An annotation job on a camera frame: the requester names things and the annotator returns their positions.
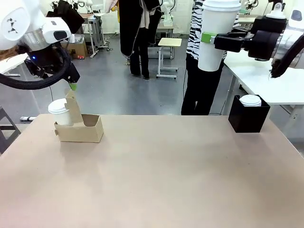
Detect brown cardboard box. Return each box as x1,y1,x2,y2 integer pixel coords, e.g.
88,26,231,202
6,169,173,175
67,40,88,60

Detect black metal frame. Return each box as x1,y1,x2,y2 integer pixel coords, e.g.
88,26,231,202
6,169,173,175
0,105,22,155

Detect black hanging cloth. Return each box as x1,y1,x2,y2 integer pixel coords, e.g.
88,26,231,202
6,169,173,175
46,0,86,34

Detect metal rack frame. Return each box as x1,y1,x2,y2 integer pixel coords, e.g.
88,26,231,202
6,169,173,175
86,13,105,58

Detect white desk with grey edge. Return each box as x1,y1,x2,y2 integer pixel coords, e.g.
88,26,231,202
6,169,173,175
0,53,29,77

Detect person in zebra shirt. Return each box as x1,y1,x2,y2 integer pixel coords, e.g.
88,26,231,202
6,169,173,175
180,0,241,116

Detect person in black coat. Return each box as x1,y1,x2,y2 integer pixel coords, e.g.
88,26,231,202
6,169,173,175
118,0,162,80

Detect black square box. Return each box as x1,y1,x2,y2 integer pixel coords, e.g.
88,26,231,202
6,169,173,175
228,94,271,133

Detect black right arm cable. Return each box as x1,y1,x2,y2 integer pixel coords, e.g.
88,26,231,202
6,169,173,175
269,32,304,79

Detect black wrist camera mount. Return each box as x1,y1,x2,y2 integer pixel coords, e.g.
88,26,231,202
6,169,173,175
250,15,288,34

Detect beige top stool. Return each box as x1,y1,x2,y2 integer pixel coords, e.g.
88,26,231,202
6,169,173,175
156,37,183,80

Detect white side table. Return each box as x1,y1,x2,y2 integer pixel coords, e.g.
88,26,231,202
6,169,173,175
223,50,304,143

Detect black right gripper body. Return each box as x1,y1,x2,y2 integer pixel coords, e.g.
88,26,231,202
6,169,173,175
213,30,287,61

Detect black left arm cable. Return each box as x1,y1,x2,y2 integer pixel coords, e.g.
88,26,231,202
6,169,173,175
0,47,72,90

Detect brown cardboard cup carrier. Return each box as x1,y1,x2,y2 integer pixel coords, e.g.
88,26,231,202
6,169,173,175
54,91,105,143

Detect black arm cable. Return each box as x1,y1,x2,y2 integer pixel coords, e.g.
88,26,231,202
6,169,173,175
269,32,304,79
0,47,72,90

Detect tall white paper cup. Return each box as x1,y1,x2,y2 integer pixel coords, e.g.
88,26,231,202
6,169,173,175
197,0,242,72

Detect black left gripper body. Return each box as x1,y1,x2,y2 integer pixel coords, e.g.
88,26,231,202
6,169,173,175
23,45,81,84

